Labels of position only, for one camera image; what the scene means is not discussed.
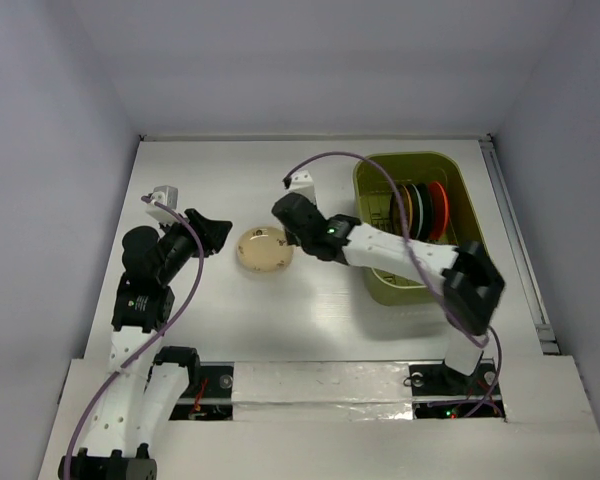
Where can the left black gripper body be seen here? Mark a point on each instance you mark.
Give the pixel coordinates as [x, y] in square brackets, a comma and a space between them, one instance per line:
[179, 246]

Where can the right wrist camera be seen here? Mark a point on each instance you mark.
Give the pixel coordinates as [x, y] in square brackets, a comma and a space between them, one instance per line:
[302, 183]

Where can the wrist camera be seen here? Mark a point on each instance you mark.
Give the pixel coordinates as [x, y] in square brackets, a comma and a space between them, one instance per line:
[160, 202]
[302, 183]

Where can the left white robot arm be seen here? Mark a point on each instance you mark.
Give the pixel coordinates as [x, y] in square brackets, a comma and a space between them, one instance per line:
[116, 433]

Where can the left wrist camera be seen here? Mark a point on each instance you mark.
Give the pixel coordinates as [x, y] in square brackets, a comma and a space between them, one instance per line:
[160, 202]

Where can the blue white patterned plate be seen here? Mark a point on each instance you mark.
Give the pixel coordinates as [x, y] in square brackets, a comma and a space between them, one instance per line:
[415, 224]

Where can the black plate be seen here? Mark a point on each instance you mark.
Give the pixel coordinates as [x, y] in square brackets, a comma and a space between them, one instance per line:
[427, 211]

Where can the silver foil tape strip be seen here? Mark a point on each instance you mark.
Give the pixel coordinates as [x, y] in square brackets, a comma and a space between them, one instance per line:
[321, 392]

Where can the yellow patterned plate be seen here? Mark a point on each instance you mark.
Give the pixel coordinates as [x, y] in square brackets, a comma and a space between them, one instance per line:
[264, 249]

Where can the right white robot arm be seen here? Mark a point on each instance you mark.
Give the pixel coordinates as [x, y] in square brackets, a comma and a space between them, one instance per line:
[462, 279]

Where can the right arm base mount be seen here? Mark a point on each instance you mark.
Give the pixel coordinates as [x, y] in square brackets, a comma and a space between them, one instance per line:
[442, 393]

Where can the olive green dish rack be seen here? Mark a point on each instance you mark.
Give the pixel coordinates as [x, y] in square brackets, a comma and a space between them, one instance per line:
[375, 205]

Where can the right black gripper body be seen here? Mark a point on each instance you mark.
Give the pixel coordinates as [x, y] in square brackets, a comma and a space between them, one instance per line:
[290, 220]

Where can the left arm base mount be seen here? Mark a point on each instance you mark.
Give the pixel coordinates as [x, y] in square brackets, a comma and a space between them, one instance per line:
[211, 398]

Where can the orange plate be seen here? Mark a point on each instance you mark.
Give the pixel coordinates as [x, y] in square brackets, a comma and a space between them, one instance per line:
[441, 210]

